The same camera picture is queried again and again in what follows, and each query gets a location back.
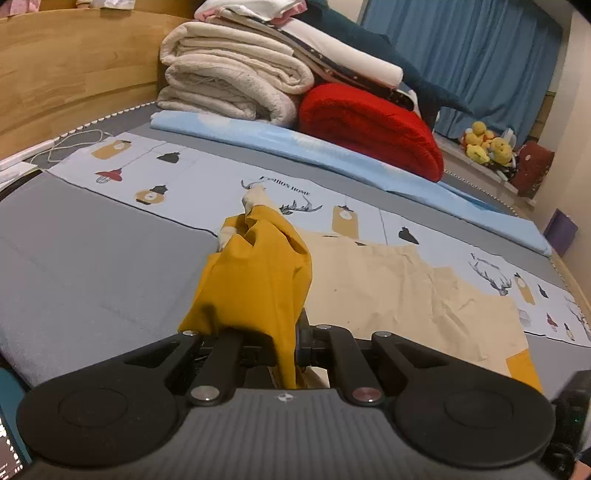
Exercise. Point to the dark red cushion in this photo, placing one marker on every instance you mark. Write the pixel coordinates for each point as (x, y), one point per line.
(533, 168)

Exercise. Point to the yellow plush toy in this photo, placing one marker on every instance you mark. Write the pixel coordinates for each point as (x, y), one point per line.
(478, 143)
(502, 150)

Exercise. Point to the dark star print blanket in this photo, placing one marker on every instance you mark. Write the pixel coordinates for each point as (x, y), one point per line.
(360, 83)

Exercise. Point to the white power strip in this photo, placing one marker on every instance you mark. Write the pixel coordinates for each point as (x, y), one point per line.
(27, 154)

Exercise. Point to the white folded quilt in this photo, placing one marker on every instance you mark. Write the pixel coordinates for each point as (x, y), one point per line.
(351, 55)

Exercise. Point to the deer print bed sheet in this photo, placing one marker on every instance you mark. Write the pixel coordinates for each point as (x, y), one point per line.
(198, 184)

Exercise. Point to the beige and yellow hooded jacket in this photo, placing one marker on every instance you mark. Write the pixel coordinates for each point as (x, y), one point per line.
(258, 286)

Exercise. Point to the red folded blanket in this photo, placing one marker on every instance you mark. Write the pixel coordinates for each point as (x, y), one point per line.
(369, 129)

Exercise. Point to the blue curtain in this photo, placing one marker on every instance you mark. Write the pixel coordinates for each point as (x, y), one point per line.
(485, 55)

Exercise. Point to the dark teal plush toy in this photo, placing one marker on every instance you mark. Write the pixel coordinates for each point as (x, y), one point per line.
(406, 69)

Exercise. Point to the cream folded blanket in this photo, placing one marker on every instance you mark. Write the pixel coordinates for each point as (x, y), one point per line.
(231, 78)

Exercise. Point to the purple box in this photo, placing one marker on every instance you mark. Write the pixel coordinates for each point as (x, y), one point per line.
(561, 233)

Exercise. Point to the grey bed mattress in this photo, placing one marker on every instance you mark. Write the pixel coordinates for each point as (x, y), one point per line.
(92, 258)

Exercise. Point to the teal cased tablet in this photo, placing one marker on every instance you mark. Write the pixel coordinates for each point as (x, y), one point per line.
(11, 424)

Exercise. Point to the grey window ledge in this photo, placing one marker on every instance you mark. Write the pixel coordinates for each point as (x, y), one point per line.
(480, 173)

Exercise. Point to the light blue folded sheet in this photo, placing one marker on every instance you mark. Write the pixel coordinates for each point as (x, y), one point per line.
(323, 147)

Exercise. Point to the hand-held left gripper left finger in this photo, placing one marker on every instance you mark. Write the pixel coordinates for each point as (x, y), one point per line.
(226, 355)

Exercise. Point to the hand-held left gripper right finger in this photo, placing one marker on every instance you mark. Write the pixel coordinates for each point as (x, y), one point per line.
(304, 350)

